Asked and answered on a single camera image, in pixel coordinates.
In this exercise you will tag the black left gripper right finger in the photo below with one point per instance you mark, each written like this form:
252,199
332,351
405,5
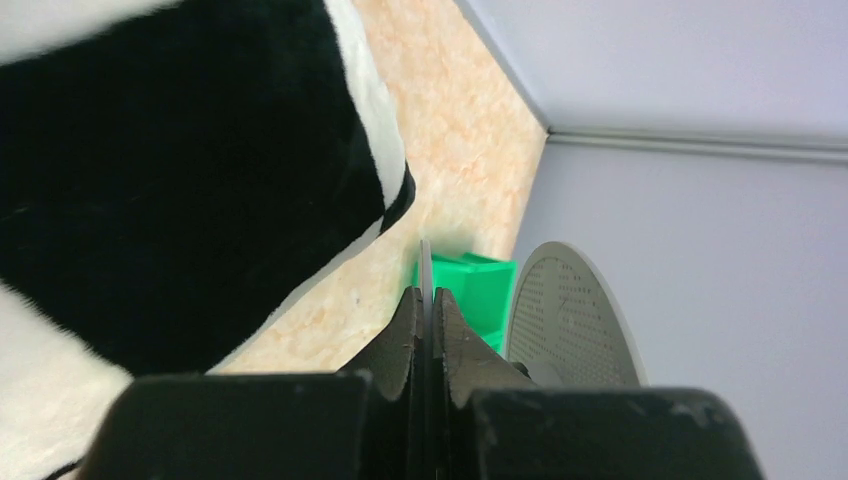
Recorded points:
501,425

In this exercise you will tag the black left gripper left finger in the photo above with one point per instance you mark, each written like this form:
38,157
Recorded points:
360,422

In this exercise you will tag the grey plastic cable spool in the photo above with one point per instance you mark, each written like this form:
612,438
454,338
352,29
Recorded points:
564,330

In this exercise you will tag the green plastic compartment bin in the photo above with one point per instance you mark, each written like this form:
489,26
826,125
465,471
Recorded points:
482,287

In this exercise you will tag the black white checkered blanket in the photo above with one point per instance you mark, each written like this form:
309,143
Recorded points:
175,175

